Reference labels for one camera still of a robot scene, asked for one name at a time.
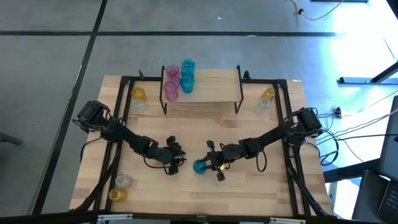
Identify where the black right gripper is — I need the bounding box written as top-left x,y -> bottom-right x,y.
203,140 -> 243,182

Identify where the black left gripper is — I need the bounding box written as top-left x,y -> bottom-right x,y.
155,136 -> 187,175

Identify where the blue rippled glass vase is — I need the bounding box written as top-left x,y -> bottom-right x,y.
192,159 -> 208,175

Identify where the clear ribbed glass vase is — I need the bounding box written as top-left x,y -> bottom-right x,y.
132,99 -> 147,113

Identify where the pink ribbed glass vase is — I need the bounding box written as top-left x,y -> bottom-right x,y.
163,81 -> 179,103

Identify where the yellow diamond-pattern glass vase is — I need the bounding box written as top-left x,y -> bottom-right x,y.
131,86 -> 146,101

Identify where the tall yellow glass vase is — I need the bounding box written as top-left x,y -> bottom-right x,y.
260,87 -> 276,101

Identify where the black floor beam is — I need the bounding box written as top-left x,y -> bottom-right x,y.
322,157 -> 382,184

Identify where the black front crossbar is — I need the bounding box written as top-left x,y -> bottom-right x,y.
0,210 -> 398,224

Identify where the black stand base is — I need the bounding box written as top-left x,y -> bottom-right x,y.
338,60 -> 398,85

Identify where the dark furniture foot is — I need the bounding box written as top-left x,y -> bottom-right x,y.
0,132 -> 23,146

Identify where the dark grey monitor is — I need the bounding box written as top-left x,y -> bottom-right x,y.
379,95 -> 398,183

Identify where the black laptop keyboard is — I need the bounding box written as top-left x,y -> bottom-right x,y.
377,181 -> 398,218

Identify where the wooden shelf with black frame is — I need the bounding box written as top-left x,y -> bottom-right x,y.
159,64 -> 246,115

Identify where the silver bracket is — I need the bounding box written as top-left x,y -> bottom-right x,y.
97,213 -> 134,221
269,217 -> 307,224

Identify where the black metal table frame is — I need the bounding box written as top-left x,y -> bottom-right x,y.
70,70 -> 333,218

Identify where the yellow cable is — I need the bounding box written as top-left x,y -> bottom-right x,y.
290,0 -> 345,22

